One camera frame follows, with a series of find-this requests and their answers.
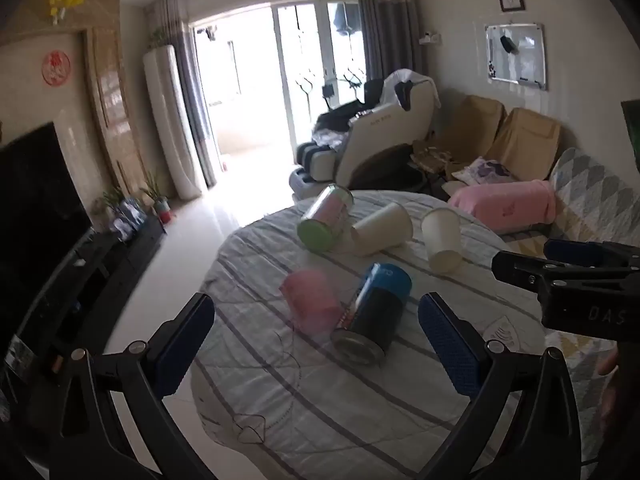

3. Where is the small green potted plant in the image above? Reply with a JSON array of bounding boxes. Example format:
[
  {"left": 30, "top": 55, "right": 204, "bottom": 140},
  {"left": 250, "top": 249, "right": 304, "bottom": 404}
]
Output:
[{"left": 94, "top": 186, "right": 126, "bottom": 221}]

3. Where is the potted plant in red pot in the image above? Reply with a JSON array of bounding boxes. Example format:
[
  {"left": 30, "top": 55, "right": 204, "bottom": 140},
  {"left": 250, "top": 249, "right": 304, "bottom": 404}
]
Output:
[{"left": 139, "top": 172, "right": 174, "bottom": 224}]

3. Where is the person's right hand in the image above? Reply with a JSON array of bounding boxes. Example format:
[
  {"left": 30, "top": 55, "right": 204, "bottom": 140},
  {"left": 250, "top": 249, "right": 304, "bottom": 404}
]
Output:
[{"left": 596, "top": 346, "right": 622, "bottom": 377}]

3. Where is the grey curtain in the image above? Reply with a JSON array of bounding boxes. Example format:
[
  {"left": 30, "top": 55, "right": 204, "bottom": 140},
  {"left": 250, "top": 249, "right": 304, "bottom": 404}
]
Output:
[
  {"left": 352, "top": 0, "right": 429, "bottom": 83},
  {"left": 146, "top": 0, "right": 219, "bottom": 190}
]

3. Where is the pink blanket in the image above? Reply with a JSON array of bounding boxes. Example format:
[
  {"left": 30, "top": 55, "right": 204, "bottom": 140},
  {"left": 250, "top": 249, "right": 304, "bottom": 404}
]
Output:
[{"left": 447, "top": 179, "right": 557, "bottom": 236}]

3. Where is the diamond patterned blanket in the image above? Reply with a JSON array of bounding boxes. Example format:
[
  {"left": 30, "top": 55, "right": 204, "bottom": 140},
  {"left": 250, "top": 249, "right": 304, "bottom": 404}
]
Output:
[{"left": 500, "top": 147, "right": 640, "bottom": 271}]

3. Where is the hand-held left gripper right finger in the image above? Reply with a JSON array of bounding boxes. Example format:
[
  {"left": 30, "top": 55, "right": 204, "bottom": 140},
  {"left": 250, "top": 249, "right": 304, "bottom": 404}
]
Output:
[{"left": 417, "top": 292, "right": 584, "bottom": 480}]

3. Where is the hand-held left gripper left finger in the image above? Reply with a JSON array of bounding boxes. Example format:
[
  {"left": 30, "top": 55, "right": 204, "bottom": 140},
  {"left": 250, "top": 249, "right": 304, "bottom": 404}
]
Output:
[{"left": 49, "top": 292, "right": 216, "bottom": 480}]

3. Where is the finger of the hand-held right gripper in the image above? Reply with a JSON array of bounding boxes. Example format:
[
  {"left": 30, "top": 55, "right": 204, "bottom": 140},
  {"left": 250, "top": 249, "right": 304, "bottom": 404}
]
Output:
[
  {"left": 491, "top": 249, "right": 640, "bottom": 294},
  {"left": 543, "top": 239, "right": 640, "bottom": 271}
]

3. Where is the pink cup with green lid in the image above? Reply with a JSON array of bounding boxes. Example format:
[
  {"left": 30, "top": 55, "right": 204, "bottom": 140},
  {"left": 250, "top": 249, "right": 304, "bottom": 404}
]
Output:
[{"left": 297, "top": 185, "right": 355, "bottom": 254}]

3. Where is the blue and black cup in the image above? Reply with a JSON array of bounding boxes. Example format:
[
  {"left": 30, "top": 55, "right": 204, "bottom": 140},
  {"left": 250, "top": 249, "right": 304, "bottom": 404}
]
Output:
[{"left": 330, "top": 261, "right": 414, "bottom": 366}]

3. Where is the black television cabinet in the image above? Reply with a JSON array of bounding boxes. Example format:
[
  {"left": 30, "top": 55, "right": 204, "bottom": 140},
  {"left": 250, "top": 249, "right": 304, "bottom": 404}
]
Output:
[{"left": 0, "top": 212, "right": 167, "bottom": 411}]

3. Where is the pink plastic cup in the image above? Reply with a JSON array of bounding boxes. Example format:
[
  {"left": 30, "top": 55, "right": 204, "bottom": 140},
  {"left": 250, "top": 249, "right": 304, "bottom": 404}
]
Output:
[{"left": 278, "top": 268, "right": 342, "bottom": 335}]

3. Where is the red round wall decoration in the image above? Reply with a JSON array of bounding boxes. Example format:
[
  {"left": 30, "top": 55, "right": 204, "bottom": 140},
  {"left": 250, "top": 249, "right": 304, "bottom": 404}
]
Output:
[{"left": 42, "top": 51, "right": 74, "bottom": 86}]

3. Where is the black television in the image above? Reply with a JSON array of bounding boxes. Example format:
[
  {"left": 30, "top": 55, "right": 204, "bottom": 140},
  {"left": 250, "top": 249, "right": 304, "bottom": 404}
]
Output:
[{"left": 0, "top": 121, "right": 94, "bottom": 361}]

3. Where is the tan covered sofa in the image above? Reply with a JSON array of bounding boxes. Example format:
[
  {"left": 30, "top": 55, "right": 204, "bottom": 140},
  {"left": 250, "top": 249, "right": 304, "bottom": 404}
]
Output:
[{"left": 425, "top": 93, "right": 640, "bottom": 311}]

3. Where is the white and purple pillow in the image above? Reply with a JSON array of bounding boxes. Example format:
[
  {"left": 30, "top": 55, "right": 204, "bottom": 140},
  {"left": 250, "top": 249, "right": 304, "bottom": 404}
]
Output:
[{"left": 452, "top": 157, "right": 512, "bottom": 187}]

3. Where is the white paper cup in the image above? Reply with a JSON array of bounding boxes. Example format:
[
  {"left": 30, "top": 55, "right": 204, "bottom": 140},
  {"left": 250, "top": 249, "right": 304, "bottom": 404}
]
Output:
[
  {"left": 420, "top": 207, "right": 464, "bottom": 274},
  {"left": 349, "top": 202, "right": 414, "bottom": 257}
]

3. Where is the wall whiteboard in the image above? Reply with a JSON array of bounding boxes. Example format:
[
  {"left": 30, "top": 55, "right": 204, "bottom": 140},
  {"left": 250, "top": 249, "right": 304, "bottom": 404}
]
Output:
[{"left": 484, "top": 22, "right": 547, "bottom": 92}]

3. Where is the brown bag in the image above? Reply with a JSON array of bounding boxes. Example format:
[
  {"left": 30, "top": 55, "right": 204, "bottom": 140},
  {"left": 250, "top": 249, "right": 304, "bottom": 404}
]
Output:
[{"left": 409, "top": 141, "right": 453, "bottom": 177}]

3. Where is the exercise bike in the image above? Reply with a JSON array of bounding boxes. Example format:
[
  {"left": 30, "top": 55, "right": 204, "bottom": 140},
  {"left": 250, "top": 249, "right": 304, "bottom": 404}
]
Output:
[{"left": 295, "top": 71, "right": 364, "bottom": 116}]

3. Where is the white massage chair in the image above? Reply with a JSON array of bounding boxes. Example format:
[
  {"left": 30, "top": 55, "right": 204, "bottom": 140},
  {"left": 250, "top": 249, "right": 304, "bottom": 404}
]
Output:
[{"left": 289, "top": 69, "right": 437, "bottom": 199}]

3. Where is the white standing air conditioner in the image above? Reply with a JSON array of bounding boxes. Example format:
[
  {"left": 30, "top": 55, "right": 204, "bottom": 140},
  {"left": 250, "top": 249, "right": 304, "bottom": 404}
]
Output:
[{"left": 143, "top": 44, "right": 204, "bottom": 199}]

